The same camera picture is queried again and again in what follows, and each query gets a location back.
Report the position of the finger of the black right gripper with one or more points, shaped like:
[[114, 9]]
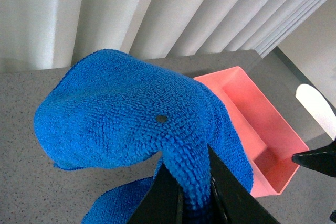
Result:
[[321, 160]]

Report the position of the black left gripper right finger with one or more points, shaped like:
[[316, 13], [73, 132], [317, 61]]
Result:
[[231, 203]]

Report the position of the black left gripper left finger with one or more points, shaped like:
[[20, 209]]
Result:
[[163, 203]]

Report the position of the blue microfiber cloth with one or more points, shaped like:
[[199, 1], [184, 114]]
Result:
[[112, 110]]

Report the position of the pink plastic box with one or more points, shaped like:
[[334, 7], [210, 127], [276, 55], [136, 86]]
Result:
[[268, 139]]

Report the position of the white curtain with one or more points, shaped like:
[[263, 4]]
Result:
[[49, 34]]

